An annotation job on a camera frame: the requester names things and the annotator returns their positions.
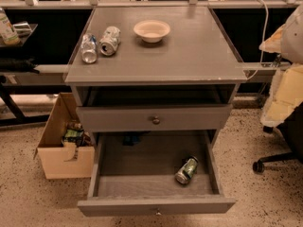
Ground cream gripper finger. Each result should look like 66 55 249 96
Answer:
259 26 284 53
260 63 303 127

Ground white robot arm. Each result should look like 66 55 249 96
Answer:
259 5 303 127

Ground closed grey top drawer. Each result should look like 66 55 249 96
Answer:
76 105 231 132

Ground grey drawer cabinet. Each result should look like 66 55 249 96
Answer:
63 5 248 218

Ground white green soda can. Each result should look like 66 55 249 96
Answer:
99 26 120 56

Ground blue object under drawer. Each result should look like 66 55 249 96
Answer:
122 132 140 147

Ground open grey middle drawer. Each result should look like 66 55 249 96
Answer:
78 131 235 217

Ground silver blue soda can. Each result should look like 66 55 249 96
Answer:
80 33 97 63

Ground silver can on shelf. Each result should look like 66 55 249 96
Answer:
13 22 32 37

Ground metal clamp rod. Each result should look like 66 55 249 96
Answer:
272 54 282 67

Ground black office chair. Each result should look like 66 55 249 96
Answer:
252 101 303 175

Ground snack bags in box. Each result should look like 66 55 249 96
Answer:
62 121 91 147

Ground cardboard box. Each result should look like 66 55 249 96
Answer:
35 93 95 179

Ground green label bottle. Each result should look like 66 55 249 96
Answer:
0 8 20 45

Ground white cable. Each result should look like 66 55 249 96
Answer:
246 0 270 81

